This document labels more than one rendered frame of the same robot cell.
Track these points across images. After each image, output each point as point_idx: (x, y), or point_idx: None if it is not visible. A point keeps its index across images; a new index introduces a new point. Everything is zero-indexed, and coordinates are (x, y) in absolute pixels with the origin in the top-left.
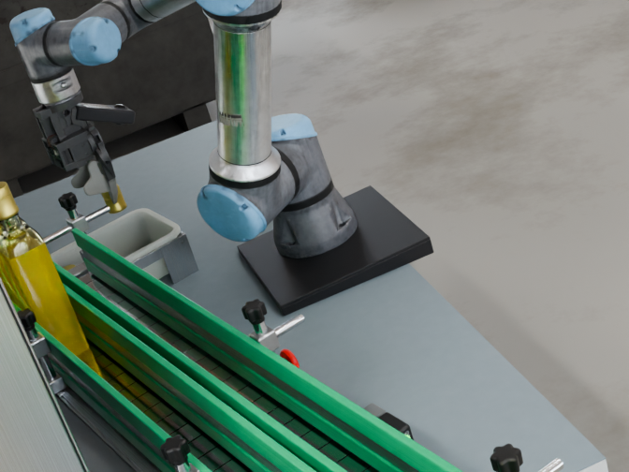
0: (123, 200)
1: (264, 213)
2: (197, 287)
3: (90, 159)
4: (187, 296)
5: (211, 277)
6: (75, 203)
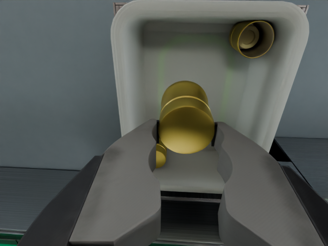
0: (205, 97)
1: None
2: (309, 38)
3: (150, 242)
4: (307, 60)
5: (312, 8)
6: None
